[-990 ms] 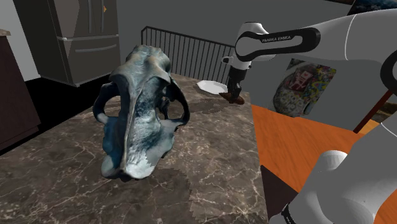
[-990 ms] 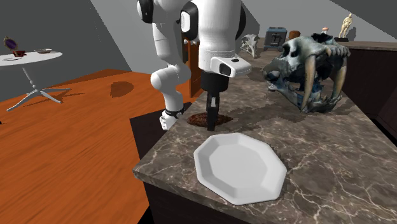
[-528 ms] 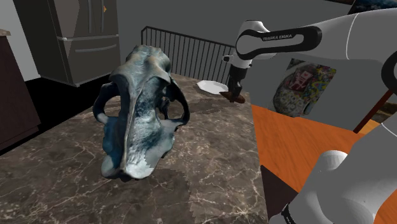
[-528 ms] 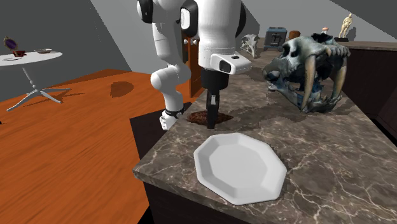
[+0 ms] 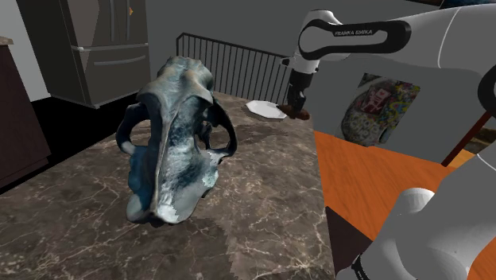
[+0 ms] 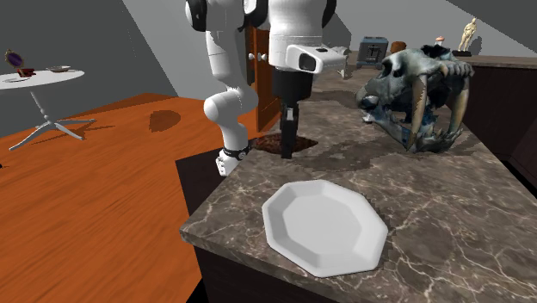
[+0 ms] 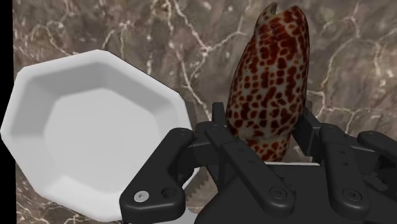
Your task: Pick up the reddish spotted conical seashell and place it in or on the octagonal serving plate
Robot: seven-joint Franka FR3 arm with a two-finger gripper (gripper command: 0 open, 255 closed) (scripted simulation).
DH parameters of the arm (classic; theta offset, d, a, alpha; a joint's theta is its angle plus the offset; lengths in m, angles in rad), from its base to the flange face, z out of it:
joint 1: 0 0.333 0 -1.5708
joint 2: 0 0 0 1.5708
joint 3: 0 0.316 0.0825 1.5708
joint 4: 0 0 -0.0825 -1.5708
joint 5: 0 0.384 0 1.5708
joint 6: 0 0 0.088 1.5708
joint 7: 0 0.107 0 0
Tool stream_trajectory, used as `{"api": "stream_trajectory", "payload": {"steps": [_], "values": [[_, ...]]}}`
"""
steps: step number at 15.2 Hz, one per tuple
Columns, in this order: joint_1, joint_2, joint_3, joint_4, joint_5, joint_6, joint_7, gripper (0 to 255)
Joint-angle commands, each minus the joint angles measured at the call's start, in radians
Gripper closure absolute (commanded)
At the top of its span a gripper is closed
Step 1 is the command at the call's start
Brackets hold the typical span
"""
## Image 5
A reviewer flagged blue grey animal skull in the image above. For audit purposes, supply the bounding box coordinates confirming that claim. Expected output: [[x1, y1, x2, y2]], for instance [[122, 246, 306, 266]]
[[115, 55, 238, 226]]

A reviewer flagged grey refrigerator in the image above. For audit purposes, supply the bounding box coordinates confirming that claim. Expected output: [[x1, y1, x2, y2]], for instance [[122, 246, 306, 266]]
[[16, 0, 152, 110]]

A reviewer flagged colourful wall picture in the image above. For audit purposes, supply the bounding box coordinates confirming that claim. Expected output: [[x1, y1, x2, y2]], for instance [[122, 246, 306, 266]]
[[340, 72, 422, 148]]

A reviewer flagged dark red slanted bar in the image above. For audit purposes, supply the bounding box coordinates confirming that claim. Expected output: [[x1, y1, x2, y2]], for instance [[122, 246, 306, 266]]
[[440, 111, 492, 168]]

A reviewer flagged black metal railing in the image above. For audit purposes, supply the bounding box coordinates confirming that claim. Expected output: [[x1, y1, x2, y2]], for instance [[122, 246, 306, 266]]
[[176, 32, 293, 106]]

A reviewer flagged dark brown cabinet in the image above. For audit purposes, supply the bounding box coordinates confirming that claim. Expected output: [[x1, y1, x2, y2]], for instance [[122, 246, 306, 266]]
[[0, 36, 52, 190]]

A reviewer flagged white plate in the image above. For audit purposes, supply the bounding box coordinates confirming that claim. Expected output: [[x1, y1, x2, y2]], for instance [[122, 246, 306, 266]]
[[245, 100, 288, 121]]

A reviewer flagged brown oval object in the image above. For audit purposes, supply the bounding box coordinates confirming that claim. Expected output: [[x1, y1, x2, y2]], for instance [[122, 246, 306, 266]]
[[277, 103, 312, 121]]

